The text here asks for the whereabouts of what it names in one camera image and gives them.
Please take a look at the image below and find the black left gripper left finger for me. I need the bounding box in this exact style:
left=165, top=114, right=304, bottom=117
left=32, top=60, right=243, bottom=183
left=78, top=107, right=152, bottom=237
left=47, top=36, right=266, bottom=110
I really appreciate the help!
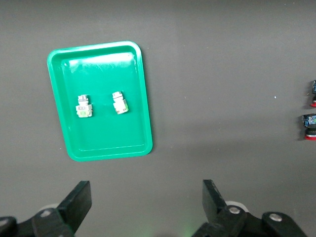
left=0, top=180, right=92, bottom=237

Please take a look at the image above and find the red push button switch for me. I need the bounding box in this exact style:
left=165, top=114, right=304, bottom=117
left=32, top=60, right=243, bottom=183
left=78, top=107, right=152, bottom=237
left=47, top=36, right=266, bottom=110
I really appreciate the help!
left=310, top=80, right=316, bottom=108
left=301, top=113, right=316, bottom=141

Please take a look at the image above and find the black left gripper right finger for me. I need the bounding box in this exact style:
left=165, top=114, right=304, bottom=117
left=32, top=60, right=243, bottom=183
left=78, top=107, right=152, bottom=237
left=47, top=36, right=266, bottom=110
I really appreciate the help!
left=192, top=179, right=308, bottom=237

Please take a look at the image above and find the green plastic tray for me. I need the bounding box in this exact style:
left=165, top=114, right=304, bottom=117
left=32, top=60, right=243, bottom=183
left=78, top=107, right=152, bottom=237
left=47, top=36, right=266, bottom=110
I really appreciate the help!
left=46, top=40, right=153, bottom=162

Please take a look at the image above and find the green push button switch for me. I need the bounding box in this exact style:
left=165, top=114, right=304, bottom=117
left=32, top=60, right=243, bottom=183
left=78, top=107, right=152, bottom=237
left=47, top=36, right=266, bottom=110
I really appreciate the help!
left=111, top=91, right=129, bottom=116
left=75, top=94, right=94, bottom=119

